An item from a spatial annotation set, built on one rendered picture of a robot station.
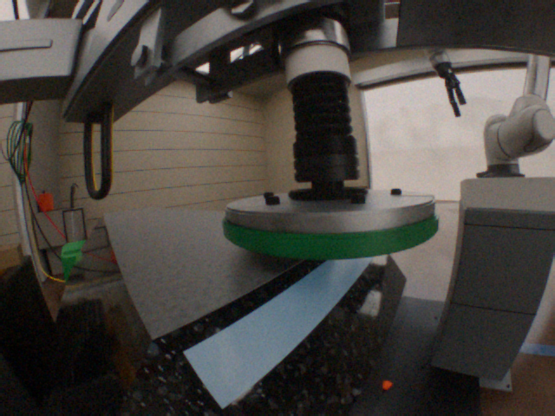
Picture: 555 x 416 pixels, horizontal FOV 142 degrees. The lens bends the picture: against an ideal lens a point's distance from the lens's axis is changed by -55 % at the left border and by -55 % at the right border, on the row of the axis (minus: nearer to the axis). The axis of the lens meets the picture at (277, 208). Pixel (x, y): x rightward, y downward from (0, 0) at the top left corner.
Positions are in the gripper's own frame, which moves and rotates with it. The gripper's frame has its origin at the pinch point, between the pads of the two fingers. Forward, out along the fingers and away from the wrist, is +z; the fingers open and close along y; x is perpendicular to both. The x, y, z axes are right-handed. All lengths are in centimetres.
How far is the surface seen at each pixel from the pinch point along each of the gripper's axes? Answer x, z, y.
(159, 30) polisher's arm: 48, 8, -88
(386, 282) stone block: 32, 44, -67
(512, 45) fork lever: 8, 16, -66
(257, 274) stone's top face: 40, 38, -82
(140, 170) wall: 541, -121, 49
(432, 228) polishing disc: 26, 36, -78
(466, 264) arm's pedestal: 9, 62, -3
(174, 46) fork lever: 47, 10, -86
